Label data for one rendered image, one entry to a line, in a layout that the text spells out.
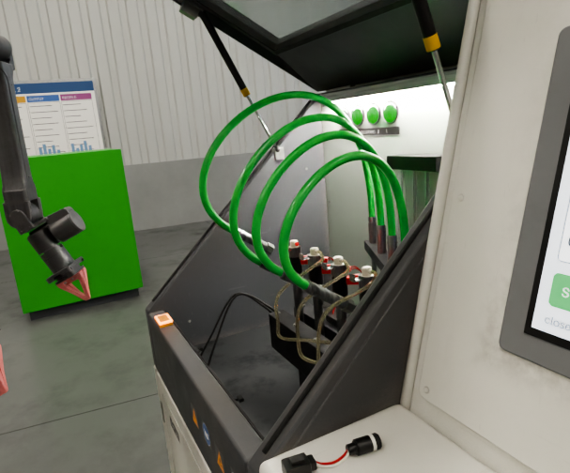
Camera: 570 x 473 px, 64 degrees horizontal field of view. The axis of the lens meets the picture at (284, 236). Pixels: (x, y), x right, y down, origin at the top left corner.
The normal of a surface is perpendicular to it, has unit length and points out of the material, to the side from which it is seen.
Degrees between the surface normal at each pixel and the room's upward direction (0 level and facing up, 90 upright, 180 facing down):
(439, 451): 0
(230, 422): 0
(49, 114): 90
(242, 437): 0
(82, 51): 90
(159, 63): 90
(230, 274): 90
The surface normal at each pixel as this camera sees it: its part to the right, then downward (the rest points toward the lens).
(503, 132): -0.88, -0.06
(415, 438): -0.08, -0.97
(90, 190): 0.47, 0.17
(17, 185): 0.12, 0.00
